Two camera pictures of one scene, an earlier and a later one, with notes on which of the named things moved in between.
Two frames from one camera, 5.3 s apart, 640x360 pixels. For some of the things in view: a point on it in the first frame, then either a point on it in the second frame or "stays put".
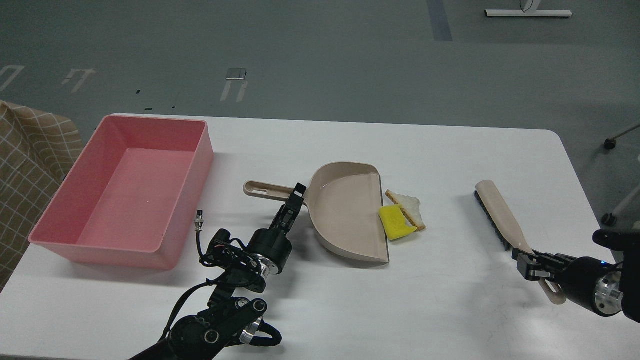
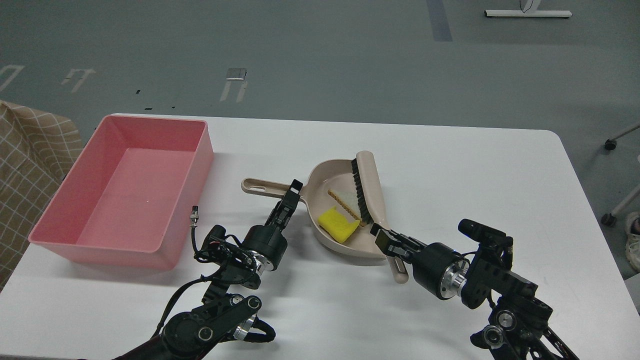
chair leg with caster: (610, 143) stays put
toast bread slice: (410, 207) -> (348, 199)
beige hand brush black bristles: (508, 230) -> (369, 205)
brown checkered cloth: (38, 149) stays put
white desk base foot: (531, 13) stays put
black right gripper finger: (532, 270) -> (412, 243)
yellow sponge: (394, 222) -> (336, 225)
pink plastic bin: (127, 198) stays put
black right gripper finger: (552, 259) -> (392, 246)
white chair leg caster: (609, 219) stays put
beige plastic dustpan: (347, 207) stays put
